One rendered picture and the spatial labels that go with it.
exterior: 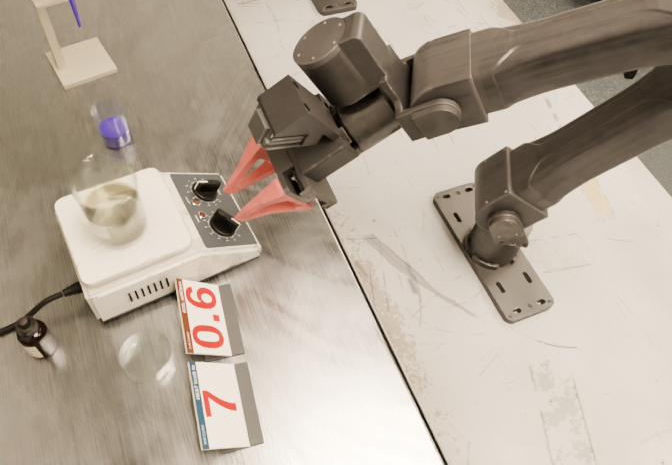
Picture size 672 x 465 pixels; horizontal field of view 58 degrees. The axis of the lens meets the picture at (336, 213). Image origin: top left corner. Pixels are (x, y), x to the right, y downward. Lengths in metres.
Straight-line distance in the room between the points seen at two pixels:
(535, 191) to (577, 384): 0.24
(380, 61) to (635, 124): 0.24
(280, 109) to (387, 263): 0.31
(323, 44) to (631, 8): 0.25
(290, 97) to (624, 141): 0.31
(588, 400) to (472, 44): 0.42
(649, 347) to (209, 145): 0.62
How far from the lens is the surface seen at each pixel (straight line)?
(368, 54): 0.54
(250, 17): 1.06
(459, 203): 0.83
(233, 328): 0.71
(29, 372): 0.74
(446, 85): 0.54
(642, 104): 0.61
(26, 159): 0.90
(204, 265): 0.71
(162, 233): 0.68
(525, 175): 0.66
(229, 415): 0.66
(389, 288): 0.75
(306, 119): 0.52
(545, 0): 2.92
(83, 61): 1.00
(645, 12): 0.54
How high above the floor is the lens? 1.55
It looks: 55 degrees down
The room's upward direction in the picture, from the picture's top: 9 degrees clockwise
